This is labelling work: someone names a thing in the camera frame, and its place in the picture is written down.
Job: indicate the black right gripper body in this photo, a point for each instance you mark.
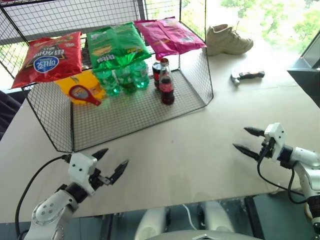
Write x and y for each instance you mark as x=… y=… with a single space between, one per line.
x=267 y=148

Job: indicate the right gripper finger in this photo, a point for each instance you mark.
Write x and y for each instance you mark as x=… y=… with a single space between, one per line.
x=246 y=150
x=253 y=131

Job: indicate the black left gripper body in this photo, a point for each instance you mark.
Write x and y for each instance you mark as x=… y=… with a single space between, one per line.
x=98 y=180

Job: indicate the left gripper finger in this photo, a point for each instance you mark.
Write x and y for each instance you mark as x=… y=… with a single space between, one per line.
x=100 y=153
x=119 y=172

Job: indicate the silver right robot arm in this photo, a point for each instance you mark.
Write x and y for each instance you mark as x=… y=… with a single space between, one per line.
x=307 y=172

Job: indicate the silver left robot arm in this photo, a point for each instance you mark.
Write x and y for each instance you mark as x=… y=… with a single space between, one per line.
x=47 y=212

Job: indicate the green plastic soda bottle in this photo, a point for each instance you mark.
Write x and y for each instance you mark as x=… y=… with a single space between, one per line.
x=108 y=85
x=127 y=83
x=141 y=77

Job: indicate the cola bottle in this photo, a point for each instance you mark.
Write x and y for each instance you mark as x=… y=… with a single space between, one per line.
x=167 y=87

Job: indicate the silver rounded shell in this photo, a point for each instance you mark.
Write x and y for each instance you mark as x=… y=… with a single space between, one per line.
x=217 y=215
x=152 y=222

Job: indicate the dark table leg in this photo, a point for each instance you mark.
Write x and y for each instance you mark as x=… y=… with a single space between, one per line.
x=253 y=217

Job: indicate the yellow snack bag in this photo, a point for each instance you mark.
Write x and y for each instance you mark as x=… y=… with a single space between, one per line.
x=86 y=80

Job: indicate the black angular case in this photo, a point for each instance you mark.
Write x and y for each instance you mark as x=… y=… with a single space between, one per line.
x=310 y=80

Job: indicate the beige sneaker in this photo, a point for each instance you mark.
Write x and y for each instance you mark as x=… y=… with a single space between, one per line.
x=230 y=41

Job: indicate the grey curved body panel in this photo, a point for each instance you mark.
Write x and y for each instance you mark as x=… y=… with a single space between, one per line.
x=205 y=235

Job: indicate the red soda can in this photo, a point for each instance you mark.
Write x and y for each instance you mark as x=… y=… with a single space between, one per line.
x=156 y=73

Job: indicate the dark fabric object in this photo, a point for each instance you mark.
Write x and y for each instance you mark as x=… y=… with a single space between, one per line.
x=7 y=112

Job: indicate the red chip bag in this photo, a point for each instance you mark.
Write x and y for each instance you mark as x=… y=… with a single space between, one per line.
x=50 y=60

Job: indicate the green chip bag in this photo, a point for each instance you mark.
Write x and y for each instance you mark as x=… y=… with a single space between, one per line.
x=115 y=45

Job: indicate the pink chip bag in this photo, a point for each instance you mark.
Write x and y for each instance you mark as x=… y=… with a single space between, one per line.
x=170 y=37

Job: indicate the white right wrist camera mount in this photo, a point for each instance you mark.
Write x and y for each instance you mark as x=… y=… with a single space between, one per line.
x=276 y=140

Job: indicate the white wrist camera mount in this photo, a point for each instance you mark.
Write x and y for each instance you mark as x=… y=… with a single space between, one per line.
x=81 y=170
x=276 y=140

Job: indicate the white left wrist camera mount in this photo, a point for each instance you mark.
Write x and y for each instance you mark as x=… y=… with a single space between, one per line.
x=81 y=170

